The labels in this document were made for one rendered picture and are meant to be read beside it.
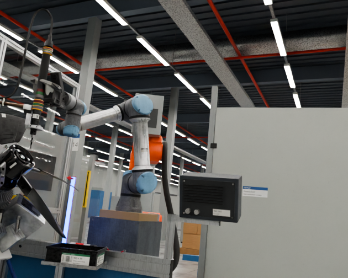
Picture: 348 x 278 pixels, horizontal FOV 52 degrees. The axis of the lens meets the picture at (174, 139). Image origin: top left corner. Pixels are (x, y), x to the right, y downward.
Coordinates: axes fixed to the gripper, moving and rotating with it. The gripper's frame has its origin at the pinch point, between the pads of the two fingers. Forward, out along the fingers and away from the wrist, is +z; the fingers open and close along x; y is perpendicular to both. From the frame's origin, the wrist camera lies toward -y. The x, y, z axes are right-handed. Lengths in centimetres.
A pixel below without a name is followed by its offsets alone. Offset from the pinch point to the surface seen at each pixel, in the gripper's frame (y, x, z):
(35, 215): 56, -4, -8
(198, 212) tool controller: 48, -67, -34
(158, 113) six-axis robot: -94, 89, -372
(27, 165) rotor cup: 37.4, -8.6, 6.6
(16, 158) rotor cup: 35.3, -6.9, 11.5
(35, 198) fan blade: 49, -10, 1
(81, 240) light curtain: 121, 271, -508
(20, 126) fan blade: 19.0, 10.5, -7.1
